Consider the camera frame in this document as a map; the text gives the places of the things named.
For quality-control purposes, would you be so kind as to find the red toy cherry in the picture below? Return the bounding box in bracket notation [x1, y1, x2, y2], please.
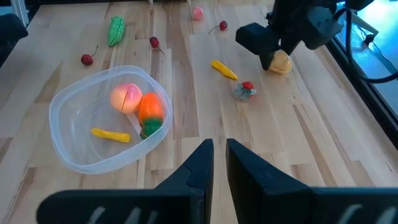
[80, 45, 100, 67]
[208, 20, 229, 34]
[149, 36, 166, 55]

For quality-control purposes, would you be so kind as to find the small pink toy ball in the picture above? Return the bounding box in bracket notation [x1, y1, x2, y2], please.
[192, 6, 205, 21]

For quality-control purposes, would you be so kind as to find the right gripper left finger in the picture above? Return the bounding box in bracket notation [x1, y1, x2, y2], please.
[155, 138, 215, 224]

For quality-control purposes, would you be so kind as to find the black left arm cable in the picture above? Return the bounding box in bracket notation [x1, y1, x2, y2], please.
[344, 7, 398, 84]

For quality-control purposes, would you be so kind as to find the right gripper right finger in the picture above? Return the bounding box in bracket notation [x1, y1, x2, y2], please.
[226, 138, 317, 224]

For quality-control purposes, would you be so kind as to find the tan toy potato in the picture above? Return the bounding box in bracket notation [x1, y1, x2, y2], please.
[267, 49, 294, 75]

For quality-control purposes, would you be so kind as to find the green toy pea pod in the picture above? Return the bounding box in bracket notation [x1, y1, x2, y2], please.
[107, 16, 126, 48]

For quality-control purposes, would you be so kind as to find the clear plastic tupperware container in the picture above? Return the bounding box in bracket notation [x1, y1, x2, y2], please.
[49, 64, 174, 175]

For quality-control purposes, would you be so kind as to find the pink toy peach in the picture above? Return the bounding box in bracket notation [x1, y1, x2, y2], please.
[109, 82, 144, 114]

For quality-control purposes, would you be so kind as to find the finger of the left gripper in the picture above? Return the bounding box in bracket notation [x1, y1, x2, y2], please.
[235, 23, 282, 71]
[282, 37, 312, 60]

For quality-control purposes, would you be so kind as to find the red toy strawberry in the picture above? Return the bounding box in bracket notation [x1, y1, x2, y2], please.
[233, 80, 258, 101]

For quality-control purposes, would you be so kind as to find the yellow toy banana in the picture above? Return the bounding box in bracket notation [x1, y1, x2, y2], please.
[90, 128, 132, 144]

